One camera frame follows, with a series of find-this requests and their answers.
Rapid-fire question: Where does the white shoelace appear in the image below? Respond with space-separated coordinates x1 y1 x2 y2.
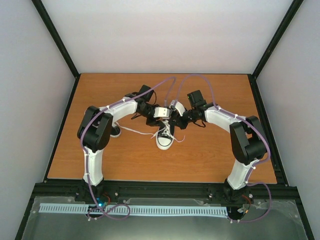
151 120 186 143

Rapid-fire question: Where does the light blue slotted cable duct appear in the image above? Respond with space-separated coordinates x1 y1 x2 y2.
38 203 228 218

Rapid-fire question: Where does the black canvas sneaker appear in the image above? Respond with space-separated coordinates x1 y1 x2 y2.
155 119 176 151
110 122 121 138

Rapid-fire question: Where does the black corner frame post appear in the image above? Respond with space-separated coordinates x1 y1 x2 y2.
31 0 80 80
252 0 304 80

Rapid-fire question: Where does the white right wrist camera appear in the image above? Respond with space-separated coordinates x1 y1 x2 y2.
169 100 186 117

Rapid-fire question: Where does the black aluminium frame rail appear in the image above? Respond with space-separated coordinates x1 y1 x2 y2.
32 181 300 201

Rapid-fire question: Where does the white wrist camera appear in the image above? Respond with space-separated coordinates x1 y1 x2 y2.
169 100 186 117
153 107 170 119

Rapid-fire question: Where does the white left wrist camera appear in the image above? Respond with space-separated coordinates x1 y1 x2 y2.
153 107 170 119

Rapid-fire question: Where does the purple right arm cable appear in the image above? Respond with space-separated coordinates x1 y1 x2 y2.
173 74 273 224

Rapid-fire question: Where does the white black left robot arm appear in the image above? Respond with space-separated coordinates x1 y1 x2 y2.
77 85 160 202

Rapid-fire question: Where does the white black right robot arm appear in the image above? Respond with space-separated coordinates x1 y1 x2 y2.
169 90 271 191

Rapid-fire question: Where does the black right corner frame post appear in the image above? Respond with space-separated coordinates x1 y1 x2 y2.
252 0 304 80

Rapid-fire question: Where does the black left corner frame post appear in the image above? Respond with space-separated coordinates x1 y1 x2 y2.
31 0 80 80

